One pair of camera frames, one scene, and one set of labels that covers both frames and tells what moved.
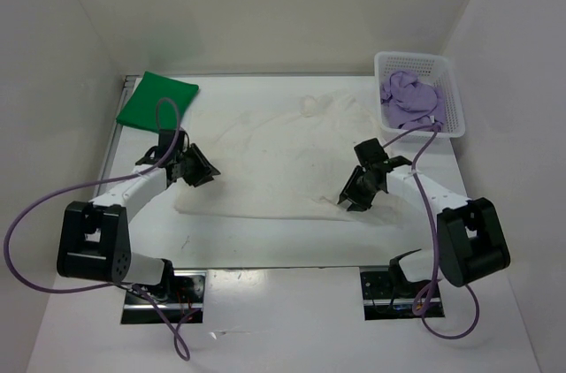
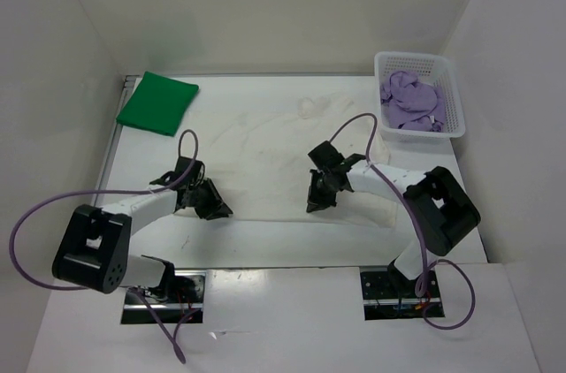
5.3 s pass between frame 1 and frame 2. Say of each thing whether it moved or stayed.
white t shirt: stayed
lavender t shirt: stayed
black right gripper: moved
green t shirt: stayed
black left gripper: moved
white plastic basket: stayed
